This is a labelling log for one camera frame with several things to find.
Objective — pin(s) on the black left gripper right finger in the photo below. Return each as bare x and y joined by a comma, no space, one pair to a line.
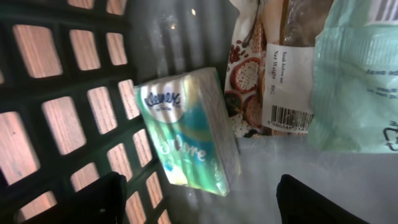
299,204

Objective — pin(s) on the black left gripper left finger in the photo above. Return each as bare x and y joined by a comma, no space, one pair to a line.
103,201

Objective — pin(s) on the green Kleenex tissue pack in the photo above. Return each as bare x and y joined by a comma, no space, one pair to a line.
189,126

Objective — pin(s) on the clear plastic bottle grey cap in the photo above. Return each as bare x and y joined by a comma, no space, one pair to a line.
363,184

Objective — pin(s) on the dark grey plastic basket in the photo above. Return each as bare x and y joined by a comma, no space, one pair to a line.
97,50

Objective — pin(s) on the brown patterned snack bag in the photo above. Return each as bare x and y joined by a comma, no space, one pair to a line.
269,75

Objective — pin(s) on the mint green wipes pack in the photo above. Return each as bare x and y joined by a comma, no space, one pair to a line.
354,94

